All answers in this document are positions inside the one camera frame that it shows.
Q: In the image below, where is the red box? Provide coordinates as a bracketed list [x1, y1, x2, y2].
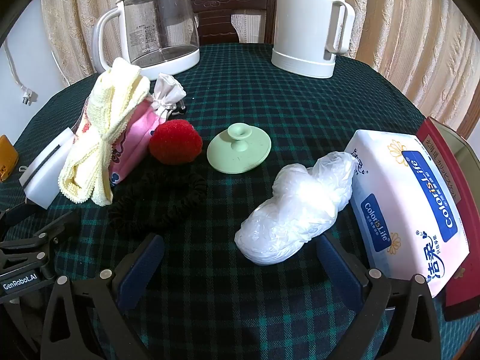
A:
[416, 117, 480, 321]

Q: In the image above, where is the white plastic bag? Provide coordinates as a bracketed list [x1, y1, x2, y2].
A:
[235, 151, 359, 266]

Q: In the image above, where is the tissue pack with blue label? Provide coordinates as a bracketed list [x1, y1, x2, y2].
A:
[344, 129, 471, 299]

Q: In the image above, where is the white thermos jug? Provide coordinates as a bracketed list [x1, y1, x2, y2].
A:
[271, 0, 356, 79]

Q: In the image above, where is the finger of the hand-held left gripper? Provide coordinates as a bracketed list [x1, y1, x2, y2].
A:
[0, 202, 36, 233]
[0, 210, 77, 271]

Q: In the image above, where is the glass kettle with white handle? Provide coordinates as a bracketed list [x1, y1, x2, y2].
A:
[91, 0, 200, 80]

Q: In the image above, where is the beige patterned curtain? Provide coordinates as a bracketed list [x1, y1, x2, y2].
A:
[41, 0, 480, 139]

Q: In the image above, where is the green silicone lid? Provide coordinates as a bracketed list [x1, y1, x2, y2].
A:
[207, 124, 272, 175]

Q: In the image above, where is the pale yellow towel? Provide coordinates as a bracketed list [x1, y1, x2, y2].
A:
[59, 57, 151, 207]

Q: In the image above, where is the white power plug with cable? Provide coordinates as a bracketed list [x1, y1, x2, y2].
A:
[3, 39, 38, 106]

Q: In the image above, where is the orange object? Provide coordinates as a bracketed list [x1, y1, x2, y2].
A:
[0, 135, 19, 183]

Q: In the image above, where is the dark wooden chair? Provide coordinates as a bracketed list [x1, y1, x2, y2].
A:
[189, 0, 278, 46]

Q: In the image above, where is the red fuzzy ball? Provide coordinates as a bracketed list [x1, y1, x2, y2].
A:
[149, 119, 203, 164]

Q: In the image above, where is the black scrunchie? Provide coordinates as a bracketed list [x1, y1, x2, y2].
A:
[109, 172, 208, 232]

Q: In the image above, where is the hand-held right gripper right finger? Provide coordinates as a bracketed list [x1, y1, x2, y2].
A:
[317, 230, 451, 360]

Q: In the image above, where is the white sponge block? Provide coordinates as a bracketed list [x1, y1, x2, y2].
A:
[19, 127, 77, 210]

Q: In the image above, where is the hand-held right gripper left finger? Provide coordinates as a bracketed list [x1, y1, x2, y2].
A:
[39, 233, 166, 360]

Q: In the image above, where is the pink patterned cloth pouch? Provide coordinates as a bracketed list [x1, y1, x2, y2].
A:
[73, 95, 167, 186]

